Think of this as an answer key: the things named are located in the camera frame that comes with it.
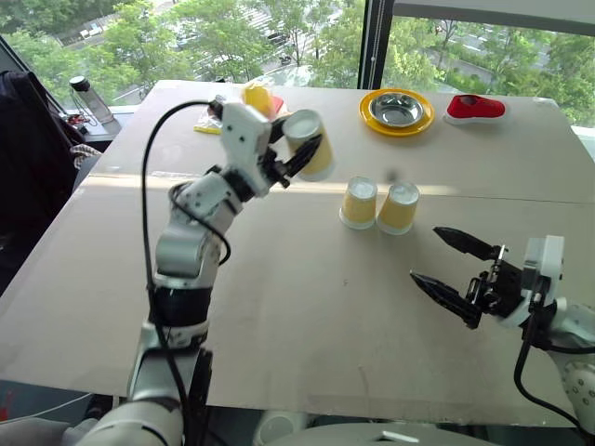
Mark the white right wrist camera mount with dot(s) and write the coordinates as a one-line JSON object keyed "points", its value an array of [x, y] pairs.
{"points": [[544, 265]]}

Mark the black window frame post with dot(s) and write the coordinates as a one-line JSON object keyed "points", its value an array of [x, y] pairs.
{"points": [[374, 44]]}

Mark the white round shape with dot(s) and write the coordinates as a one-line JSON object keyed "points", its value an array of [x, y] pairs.
{"points": [[275, 426]]}

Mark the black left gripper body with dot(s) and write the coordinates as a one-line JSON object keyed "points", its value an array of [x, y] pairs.
{"points": [[275, 168]]}

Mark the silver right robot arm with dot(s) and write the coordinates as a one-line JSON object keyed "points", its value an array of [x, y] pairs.
{"points": [[578, 362]]}

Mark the dark jacket on chair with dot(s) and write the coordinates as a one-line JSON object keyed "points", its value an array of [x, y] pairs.
{"points": [[32, 153]]}

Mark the clear water bottle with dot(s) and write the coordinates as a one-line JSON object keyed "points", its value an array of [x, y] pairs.
{"points": [[93, 100]]}

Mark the yellow plastic object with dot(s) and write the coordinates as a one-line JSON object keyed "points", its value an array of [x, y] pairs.
{"points": [[257, 98]]}

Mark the yellow round plate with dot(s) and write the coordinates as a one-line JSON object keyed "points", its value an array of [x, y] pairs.
{"points": [[369, 123]]}

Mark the striped cloth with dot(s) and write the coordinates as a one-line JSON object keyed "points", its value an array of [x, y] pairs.
{"points": [[83, 154]]}

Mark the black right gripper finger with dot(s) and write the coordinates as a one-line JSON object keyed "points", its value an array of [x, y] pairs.
{"points": [[441, 293], [465, 242]]}

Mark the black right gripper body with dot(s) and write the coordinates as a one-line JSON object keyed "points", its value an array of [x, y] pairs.
{"points": [[499, 288]]}

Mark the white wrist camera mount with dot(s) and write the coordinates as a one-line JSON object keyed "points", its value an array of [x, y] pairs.
{"points": [[544, 265], [244, 135]]}

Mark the yellow clear packet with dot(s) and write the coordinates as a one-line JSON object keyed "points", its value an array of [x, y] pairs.
{"points": [[207, 124]]}

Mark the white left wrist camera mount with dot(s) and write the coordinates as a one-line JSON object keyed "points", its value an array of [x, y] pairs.
{"points": [[244, 135]]}

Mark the yellow paper cup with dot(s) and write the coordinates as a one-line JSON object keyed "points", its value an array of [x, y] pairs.
{"points": [[358, 206], [398, 209], [321, 160]]}

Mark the shiny metal bowl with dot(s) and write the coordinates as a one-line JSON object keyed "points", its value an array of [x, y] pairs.
{"points": [[396, 110]]}

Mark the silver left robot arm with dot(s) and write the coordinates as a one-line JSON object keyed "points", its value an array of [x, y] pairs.
{"points": [[179, 246]]}

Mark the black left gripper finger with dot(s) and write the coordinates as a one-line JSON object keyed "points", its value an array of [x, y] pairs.
{"points": [[304, 153], [278, 127]]}

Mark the red and white shoe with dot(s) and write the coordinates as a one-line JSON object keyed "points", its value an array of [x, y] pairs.
{"points": [[476, 109]]}

